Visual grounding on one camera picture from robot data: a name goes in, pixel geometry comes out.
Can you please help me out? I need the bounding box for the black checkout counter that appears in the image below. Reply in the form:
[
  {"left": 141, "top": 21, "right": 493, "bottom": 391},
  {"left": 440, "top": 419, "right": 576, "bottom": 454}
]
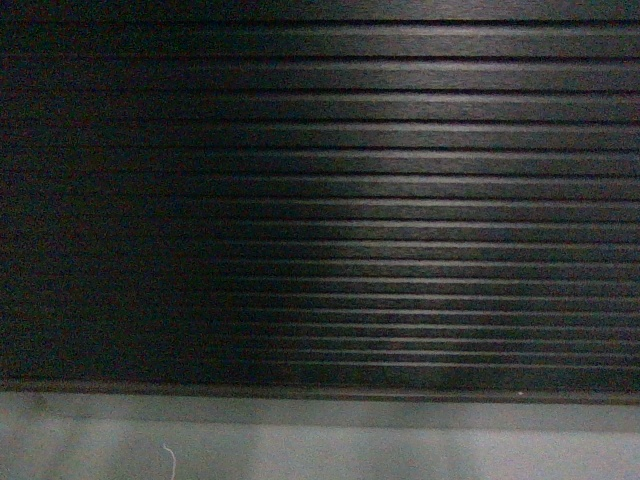
[{"left": 1, "top": 1, "right": 639, "bottom": 404}]

